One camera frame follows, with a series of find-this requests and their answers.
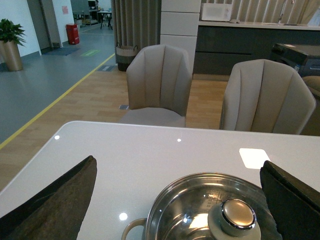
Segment red cabinet box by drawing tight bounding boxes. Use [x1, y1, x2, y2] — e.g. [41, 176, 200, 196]
[65, 23, 80, 45]

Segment right beige upholstered chair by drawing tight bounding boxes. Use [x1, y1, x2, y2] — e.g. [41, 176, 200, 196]
[219, 59, 313, 135]

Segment glass pot lid gold knob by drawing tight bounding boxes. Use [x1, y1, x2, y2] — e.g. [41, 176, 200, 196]
[142, 172, 282, 240]

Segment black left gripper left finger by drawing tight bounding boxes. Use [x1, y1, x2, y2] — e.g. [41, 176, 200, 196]
[0, 155, 97, 240]

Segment gold plant pot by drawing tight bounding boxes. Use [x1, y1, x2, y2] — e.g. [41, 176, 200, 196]
[0, 40, 23, 72]

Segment green potted plant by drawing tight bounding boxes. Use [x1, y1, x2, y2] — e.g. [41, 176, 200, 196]
[0, 18, 26, 46]

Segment white microwave oven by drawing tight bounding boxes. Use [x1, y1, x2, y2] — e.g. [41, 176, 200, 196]
[200, 3, 233, 22]

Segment dark kitchen counter cabinet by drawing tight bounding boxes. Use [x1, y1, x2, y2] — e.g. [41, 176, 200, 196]
[193, 22, 320, 75]

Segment blue floor mat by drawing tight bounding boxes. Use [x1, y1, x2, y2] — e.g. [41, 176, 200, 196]
[44, 47, 79, 56]

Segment white drawer column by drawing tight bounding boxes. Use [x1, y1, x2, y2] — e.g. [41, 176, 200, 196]
[160, 0, 201, 70]

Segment beige upholstered chair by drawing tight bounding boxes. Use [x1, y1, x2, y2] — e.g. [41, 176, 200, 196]
[219, 59, 313, 135]
[119, 44, 193, 128]

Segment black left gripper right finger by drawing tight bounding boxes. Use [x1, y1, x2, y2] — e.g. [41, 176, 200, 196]
[260, 160, 320, 240]

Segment stainless steel pot beige handles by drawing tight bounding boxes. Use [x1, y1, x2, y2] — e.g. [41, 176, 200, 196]
[121, 218, 147, 240]

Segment distant black folding table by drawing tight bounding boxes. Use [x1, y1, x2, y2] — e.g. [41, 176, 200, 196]
[97, 10, 113, 30]

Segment striped woven basket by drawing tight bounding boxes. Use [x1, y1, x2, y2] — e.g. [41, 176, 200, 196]
[115, 42, 138, 72]

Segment beige ribbed curtain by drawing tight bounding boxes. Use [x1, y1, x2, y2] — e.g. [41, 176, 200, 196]
[111, 0, 162, 49]

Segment left beige upholstered chair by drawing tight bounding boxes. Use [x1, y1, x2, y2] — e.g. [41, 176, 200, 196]
[119, 44, 193, 128]

